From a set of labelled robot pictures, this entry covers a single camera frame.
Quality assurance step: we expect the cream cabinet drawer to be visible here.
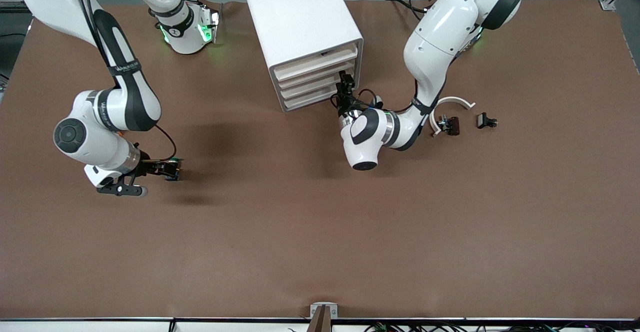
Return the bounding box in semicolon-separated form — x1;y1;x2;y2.
276;61;359;92
273;42;359;81
282;85;341;111
280;71;346;101

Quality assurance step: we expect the grey bracket with post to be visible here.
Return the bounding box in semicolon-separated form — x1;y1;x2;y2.
310;303;339;332

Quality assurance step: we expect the white drawer cabinet shell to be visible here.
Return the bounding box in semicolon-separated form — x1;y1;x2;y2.
242;0;364;113

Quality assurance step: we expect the small brown metal part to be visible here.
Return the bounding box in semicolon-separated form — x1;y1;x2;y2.
437;115;461;136

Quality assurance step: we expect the white curved plastic part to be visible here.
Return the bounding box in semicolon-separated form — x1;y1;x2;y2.
429;96;476;137

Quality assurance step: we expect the brown table cover sheet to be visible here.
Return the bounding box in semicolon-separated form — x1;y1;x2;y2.
0;0;640;320

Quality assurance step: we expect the small green-capped black part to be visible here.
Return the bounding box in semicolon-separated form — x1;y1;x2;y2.
166;157;184;182

